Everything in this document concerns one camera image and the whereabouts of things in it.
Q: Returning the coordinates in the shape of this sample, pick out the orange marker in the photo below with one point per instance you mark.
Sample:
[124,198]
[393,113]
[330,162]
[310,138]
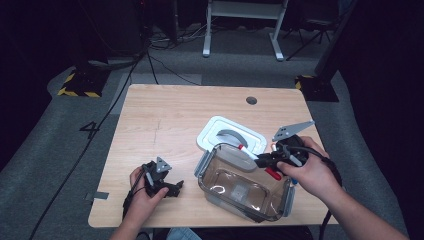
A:
[273,146]

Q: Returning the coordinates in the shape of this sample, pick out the white metal desk frame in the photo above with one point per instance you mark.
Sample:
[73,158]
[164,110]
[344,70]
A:
[245,10]

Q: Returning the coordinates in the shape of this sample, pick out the person's right hand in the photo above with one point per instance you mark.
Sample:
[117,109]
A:
[316,173]

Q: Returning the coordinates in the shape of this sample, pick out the blue marker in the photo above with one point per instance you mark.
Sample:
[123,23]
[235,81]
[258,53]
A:
[294,181]

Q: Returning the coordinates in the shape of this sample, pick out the person's left hand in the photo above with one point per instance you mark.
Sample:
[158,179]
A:
[143,206]

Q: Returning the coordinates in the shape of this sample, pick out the white container lid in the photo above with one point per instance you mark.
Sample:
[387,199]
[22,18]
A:
[213,128]

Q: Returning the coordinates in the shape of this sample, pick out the dark metal stand post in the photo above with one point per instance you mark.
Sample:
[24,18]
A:
[336,33]

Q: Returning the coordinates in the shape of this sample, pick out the clear plastic container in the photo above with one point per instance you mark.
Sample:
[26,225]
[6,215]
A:
[233,181]

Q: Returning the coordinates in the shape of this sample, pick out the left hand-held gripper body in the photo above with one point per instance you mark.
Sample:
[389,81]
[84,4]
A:
[155,176]

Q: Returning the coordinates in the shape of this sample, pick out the black stand base hazard stripes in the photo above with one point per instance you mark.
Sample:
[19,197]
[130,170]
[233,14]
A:
[318,90]
[83,83]

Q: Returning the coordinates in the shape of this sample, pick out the person's leg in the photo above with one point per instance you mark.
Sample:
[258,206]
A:
[183,235]

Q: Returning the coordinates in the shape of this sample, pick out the grey tape strip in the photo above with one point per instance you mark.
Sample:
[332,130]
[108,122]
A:
[98,195]

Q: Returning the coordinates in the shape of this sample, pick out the red marker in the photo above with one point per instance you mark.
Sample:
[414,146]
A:
[248,154]

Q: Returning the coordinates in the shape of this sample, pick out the black tripod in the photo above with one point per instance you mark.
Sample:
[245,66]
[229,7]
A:
[310,36]

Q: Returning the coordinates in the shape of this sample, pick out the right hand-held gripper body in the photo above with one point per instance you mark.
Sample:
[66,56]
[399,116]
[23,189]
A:
[290,130]

